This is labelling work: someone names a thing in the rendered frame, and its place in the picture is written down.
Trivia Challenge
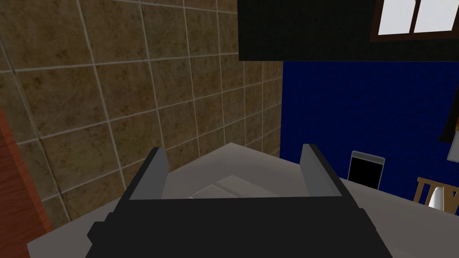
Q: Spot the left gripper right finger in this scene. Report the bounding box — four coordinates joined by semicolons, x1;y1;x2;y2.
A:
299;143;350;198

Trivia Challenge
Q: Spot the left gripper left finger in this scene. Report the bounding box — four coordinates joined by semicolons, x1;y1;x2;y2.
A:
123;146;169;201

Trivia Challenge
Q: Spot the black silver appliance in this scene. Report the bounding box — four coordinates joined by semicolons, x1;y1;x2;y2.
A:
348;150;386;190

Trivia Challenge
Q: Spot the wooden chair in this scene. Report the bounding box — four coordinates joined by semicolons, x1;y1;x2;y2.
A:
413;176;459;215

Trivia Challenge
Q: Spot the brown wooden cabinet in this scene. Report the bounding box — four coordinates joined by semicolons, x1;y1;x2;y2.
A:
0;107;54;258

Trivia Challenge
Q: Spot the brown framed window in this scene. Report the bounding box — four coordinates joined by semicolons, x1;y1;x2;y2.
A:
369;0;459;43

